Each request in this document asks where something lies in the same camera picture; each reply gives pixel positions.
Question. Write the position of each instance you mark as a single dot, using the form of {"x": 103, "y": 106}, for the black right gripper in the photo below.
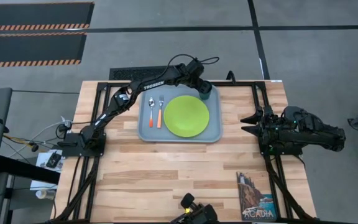
{"x": 268, "y": 124}

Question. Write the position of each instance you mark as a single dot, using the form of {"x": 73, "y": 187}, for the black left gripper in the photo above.
{"x": 204, "y": 84}

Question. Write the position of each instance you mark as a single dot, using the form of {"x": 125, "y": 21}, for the green plastic cup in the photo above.
{"x": 205, "y": 96}

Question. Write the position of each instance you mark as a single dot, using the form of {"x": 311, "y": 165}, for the green round plate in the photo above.
{"x": 186, "y": 116}

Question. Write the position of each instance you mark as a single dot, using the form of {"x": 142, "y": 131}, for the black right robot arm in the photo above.
{"x": 322, "y": 132}

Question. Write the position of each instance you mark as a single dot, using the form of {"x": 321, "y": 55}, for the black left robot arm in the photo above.
{"x": 152, "y": 84}

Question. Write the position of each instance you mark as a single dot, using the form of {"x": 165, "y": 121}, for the grey plastic tray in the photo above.
{"x": 148, "y": 133}

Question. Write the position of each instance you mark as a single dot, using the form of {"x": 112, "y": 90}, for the black clamp knob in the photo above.
{"x": 231, "y": 77}

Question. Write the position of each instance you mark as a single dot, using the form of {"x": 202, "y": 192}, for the black floor vent grille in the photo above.
{"x": 135, "y": 73}

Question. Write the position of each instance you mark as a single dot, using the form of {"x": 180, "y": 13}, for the Acadia picture card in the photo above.
{"x": 253, "y": 199}

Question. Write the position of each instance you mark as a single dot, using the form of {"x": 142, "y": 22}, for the small black device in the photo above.
{"x": 53, "y": 160}

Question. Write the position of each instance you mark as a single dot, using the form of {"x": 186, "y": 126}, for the black hazard-striped floor mat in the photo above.
{"x": 33, "y": 48}
{"x": 36, "y": 14}

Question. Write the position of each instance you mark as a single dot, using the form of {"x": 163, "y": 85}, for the white paper sheet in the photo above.
{"x": 42, "y": 180}

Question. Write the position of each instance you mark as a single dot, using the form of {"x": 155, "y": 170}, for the clear plastic bottle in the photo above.
{"x": 45, "y": 194}

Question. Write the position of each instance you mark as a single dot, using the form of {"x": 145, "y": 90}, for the black crossbar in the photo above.
{"x": 30, "y": 170}

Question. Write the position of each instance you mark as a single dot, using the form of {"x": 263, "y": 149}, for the black aluminium table frame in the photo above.
{"x": 244, "y": 83}

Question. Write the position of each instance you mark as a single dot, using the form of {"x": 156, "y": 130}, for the black diagonal frame strut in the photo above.
{"x": 278, "y": 189}
{"x": 76, "y": 189}
{"x": 295, "y": 196}
{"x": 90, "y": 189}

